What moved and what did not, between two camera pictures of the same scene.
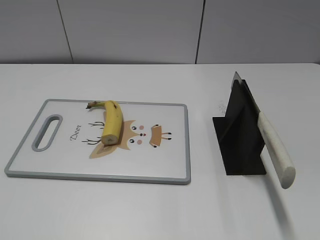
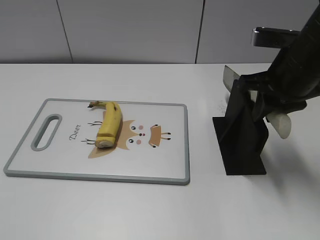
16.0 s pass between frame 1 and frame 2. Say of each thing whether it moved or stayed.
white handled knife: moved
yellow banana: moved
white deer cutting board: stayed
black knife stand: stayed
